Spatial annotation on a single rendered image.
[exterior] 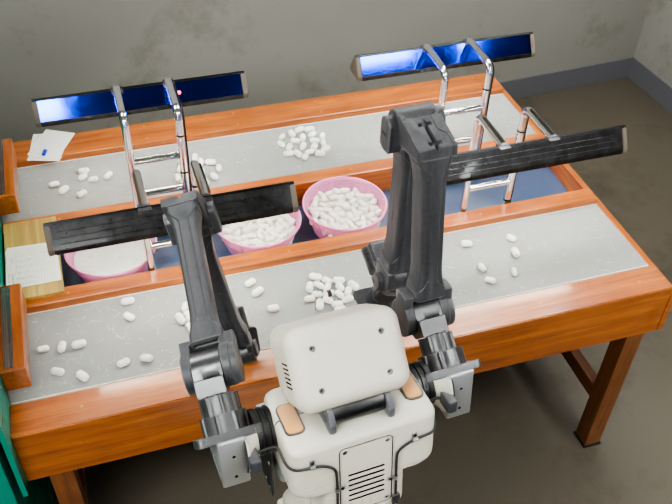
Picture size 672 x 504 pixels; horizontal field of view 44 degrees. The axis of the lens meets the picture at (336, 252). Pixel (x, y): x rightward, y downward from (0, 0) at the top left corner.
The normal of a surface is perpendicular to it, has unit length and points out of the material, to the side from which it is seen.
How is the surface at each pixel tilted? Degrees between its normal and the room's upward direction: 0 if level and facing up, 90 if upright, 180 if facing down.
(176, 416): 90
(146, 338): 0
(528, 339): 90
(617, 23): 90
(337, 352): 48
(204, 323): 21
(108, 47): 90
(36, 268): 0
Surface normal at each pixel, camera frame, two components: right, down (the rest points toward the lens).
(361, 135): 0.03, -0.73
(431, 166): 0.36, 0.51
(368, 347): 0.29, -0.02
